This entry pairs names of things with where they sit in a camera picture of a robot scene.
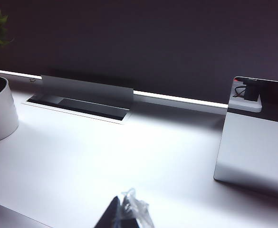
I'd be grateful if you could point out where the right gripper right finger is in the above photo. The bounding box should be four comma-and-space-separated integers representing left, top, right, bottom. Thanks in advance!
120, 187, 155, 228

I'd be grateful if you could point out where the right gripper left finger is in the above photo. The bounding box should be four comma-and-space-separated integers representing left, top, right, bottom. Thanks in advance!
95, 196, 142, 228

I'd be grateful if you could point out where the wide grey desk partition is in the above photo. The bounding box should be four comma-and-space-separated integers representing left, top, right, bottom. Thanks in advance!
0, 0, 278, 110

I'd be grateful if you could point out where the silver Dell laptop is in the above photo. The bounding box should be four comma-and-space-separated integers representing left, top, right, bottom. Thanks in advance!
0, 199, 56, 228

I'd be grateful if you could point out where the white ribbed plant pot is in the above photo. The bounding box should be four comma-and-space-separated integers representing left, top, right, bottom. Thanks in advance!
0, 75, 19, 143

